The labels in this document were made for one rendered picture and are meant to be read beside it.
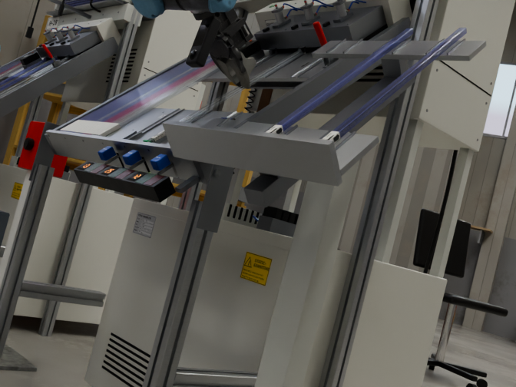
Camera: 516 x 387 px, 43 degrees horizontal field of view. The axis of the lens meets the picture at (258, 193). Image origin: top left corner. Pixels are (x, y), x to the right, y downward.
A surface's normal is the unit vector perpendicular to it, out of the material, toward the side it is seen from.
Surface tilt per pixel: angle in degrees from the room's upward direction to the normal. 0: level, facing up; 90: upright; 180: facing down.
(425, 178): 90
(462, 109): 90
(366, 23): 90
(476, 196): 90
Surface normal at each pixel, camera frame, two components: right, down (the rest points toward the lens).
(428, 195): -0.43, -0.17
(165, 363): 0.66, 0.13
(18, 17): 0.87, 0.20
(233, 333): -0.71, -0.23
